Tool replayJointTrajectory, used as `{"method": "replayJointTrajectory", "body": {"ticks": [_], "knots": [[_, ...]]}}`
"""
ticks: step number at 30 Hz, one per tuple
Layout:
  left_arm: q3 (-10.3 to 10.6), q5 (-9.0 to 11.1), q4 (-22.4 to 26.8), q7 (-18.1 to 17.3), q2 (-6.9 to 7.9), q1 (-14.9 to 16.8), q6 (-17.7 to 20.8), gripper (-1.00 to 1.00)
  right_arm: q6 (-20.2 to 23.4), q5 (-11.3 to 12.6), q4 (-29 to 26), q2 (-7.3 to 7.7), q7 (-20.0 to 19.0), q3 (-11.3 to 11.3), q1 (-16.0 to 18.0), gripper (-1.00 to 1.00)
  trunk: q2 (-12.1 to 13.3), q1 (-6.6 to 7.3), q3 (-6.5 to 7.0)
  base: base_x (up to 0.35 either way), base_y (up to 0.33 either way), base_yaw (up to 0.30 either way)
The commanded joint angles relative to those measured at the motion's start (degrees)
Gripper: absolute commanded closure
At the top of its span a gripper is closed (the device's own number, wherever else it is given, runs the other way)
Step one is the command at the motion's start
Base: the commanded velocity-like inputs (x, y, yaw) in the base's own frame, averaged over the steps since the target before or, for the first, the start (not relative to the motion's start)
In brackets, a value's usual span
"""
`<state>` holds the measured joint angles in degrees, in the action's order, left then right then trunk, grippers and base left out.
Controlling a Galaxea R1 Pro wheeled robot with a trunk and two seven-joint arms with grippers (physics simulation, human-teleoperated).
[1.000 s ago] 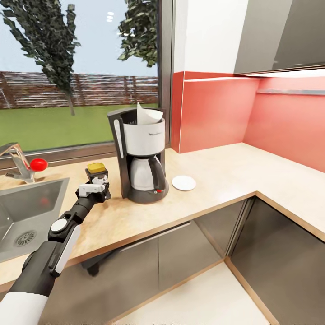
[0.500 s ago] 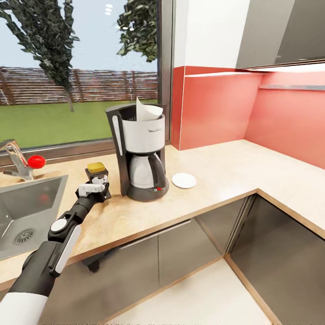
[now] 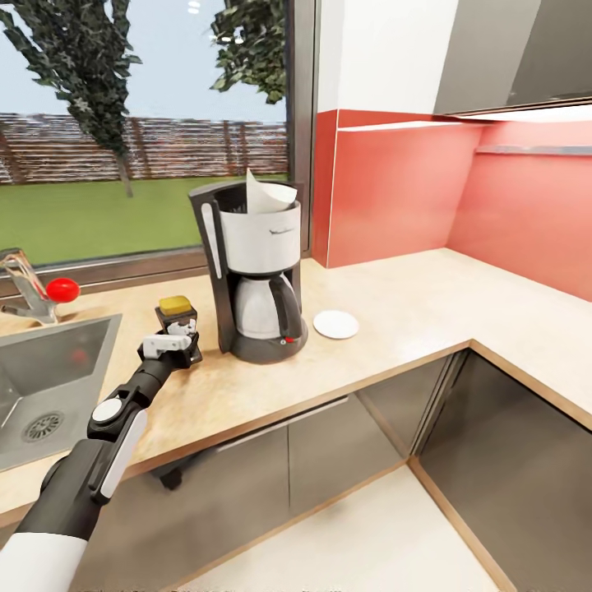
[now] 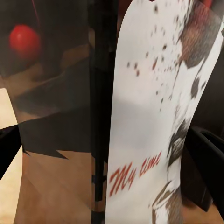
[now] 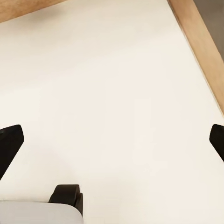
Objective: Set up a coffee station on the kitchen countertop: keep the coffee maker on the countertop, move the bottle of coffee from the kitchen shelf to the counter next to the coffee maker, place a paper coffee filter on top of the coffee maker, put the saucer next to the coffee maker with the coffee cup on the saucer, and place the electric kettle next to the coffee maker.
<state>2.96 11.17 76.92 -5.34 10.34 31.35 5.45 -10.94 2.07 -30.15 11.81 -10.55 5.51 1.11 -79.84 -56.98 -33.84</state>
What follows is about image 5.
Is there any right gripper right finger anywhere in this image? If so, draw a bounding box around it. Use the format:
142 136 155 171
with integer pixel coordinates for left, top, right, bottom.
209 124 224 162

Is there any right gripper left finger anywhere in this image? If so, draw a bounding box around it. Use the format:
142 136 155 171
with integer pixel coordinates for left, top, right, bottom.
0 124 24 180

